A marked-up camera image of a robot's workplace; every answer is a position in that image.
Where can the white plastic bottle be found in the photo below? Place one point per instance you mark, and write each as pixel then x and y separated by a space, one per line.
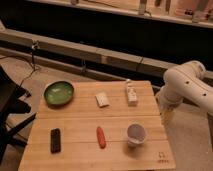
pixel 131 93

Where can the red carrot toy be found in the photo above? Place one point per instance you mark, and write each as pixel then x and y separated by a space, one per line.
pixel 101 137

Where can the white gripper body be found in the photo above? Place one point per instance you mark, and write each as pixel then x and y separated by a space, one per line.
pixel 166 112

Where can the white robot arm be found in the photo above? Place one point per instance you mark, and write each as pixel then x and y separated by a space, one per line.
pixel 185 81

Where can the green bowl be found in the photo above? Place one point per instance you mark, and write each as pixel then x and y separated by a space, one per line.
pixel 58 93

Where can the black remote control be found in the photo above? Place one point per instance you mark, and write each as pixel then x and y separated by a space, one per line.
pixel 55 146

